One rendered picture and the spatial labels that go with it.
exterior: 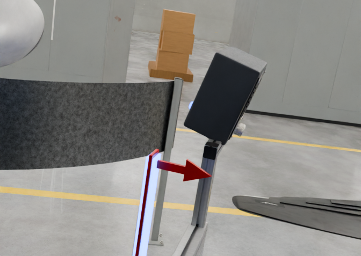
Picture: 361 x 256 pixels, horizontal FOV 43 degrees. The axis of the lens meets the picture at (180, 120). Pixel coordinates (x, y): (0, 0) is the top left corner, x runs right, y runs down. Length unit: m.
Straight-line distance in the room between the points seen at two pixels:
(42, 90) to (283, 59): 4.92
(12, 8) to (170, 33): 7.62
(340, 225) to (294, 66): 6.23
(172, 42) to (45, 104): 6.43
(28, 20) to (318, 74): 6.17
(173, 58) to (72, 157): 6.37
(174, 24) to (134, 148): 6.12
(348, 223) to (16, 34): 0.53
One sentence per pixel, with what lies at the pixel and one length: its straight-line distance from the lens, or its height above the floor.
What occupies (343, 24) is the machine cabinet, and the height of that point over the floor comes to 1.42.
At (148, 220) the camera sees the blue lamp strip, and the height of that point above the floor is 1.12.
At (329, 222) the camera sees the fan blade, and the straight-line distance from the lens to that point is 0.41.
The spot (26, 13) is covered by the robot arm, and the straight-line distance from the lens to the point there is 0.76.
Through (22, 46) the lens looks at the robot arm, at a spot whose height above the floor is 1.24.
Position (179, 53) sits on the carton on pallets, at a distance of 8.38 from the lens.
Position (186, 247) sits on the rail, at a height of 0.85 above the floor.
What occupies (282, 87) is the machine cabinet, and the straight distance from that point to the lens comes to 6.62.
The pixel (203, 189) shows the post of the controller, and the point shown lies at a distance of 1.04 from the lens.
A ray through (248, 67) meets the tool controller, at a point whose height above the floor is 1.23.
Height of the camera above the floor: 1.34
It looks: 14 degrees down
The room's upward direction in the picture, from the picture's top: 9 degrees clockwise
